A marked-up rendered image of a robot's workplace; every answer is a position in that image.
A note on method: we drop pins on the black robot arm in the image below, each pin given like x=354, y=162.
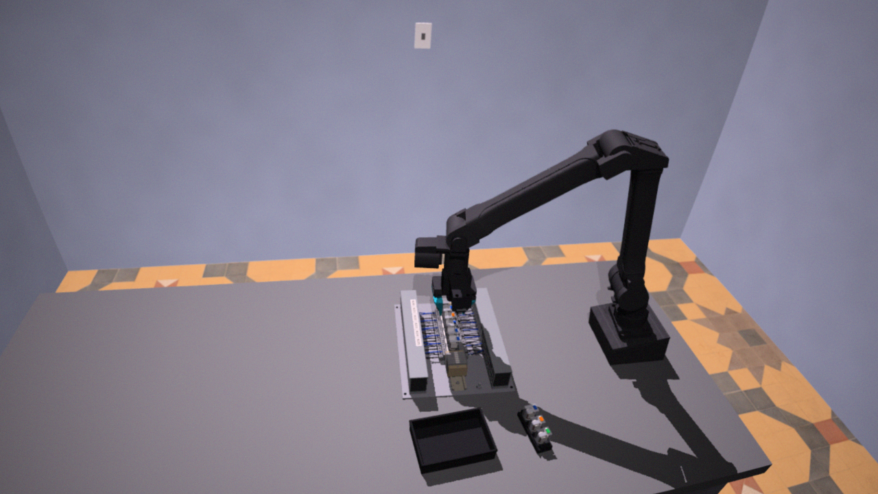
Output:
x=623, y=151

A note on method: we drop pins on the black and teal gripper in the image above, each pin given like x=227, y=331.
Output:
x=437, y=290

